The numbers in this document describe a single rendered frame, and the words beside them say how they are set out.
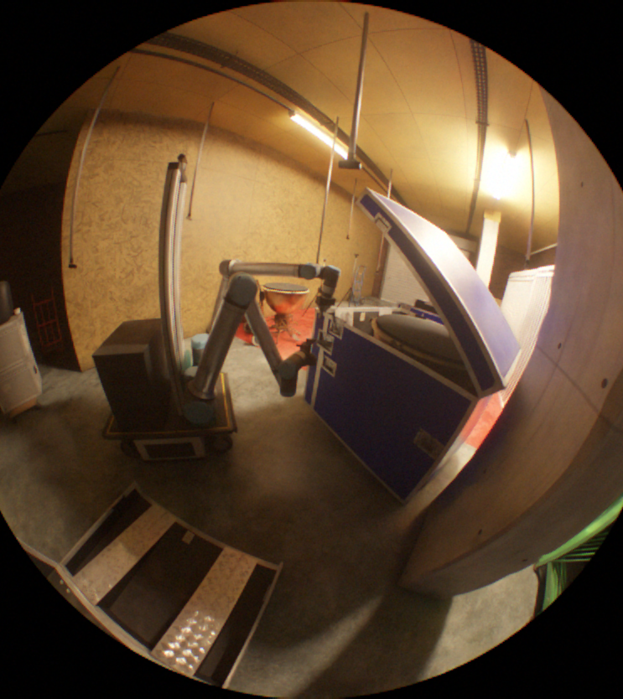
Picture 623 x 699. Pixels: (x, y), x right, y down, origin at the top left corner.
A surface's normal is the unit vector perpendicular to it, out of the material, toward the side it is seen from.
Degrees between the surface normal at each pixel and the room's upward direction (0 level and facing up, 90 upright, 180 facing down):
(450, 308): 90
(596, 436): 85
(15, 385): 90
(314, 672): 0
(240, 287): 83
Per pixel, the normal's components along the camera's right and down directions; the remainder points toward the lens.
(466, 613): 0.13, -0.90
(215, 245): 0.80, 0.34
